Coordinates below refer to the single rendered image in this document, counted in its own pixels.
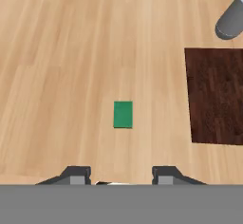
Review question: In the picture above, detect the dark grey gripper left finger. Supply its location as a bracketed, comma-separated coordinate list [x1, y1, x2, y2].
[35, 165, 92, 186]

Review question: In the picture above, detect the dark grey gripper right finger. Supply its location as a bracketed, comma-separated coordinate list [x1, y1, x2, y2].
[152, 165, 208, 186]

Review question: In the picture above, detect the green sponge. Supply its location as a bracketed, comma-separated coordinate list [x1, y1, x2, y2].
[113, 101, 134, 130]

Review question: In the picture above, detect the dark wooden cutting board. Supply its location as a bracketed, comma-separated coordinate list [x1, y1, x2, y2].
[184, 47, 243, 146]

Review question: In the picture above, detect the grey cylinder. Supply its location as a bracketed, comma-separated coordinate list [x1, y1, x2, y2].
[215, 0, 243, 41]

